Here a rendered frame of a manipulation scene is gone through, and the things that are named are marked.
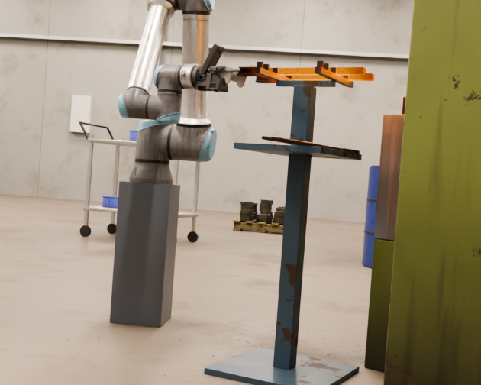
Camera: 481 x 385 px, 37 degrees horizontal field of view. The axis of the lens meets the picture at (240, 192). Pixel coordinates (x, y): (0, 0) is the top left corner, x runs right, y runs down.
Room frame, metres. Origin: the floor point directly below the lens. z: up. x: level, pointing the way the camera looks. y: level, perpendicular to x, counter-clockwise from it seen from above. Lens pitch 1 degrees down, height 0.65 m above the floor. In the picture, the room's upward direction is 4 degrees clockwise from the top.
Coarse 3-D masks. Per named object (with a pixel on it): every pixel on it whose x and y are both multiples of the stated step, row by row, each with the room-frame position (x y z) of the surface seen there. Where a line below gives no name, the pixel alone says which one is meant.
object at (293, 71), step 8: (240, 72) 2.56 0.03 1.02; (248, 72) 2.54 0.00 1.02; (280, 72) 2.47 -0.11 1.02; (288, 72) 2.46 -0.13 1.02; (296, 72) 2.45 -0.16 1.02; (304, 72) 2.43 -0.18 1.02; (312, 72) 2.42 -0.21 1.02; (344, 72) 2.37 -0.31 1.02; (352, 72) 2.35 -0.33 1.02; (360, 72) 2.34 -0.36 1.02
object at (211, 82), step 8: (192, 72) 2.61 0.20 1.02; (200, 72) 2.64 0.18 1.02; (208, 72) 2.58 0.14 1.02; (216, 72) 2.57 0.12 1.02; (192, 80) 2.62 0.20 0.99; (200, 80) 2.62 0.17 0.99; (208, 80) 2.58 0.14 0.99; (216, 80) 2.57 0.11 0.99; (224, 80) 2.60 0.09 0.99; (200, 88) 2.63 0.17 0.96; (208, 88) 2.58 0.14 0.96; (216, 88) 2.56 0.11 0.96; (224, 88) 2.60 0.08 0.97
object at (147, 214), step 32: (128, 192) 3.03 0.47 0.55; (160, 192) 3.02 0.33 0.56; (128, 224) 3.03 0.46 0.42; (160, 224) 3.01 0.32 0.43; (128, 256) 3.03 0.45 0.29; (160, 256) 3.01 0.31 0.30; (128, 288) 3.03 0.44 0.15; (160, 288) 3.01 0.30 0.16; (128, 320) 3.03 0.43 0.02; (160, 320) 3.01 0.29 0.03
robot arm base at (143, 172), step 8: (136, 160) 3.09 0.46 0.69; (144, 160) 3.06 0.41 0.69; (152, 160) 3.06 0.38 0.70; (160, 160) 3.07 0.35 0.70; (136, 168) 3.08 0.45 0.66; (144, 168) 3.05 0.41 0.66; (152, 168) 3.05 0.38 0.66; (160, 168) 3.07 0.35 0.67; (168, 168) 3.11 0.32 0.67; (136, 176) 3.06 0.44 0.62; (144, 176) 3.04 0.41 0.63; (152, 176) 3.04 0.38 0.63; (160, 176) 3.07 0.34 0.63; (168, 176) 3.09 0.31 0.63
